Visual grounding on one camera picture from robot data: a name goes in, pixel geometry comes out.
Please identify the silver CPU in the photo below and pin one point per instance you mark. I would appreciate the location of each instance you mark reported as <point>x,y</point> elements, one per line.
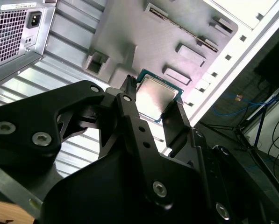
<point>155,95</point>

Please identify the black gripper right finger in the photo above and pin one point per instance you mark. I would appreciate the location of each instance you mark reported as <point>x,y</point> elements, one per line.
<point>176,130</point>

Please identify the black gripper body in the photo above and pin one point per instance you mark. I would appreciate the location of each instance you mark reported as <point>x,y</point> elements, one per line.
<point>95,191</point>

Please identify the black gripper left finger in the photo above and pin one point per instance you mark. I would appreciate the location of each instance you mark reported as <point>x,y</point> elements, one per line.
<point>24,121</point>

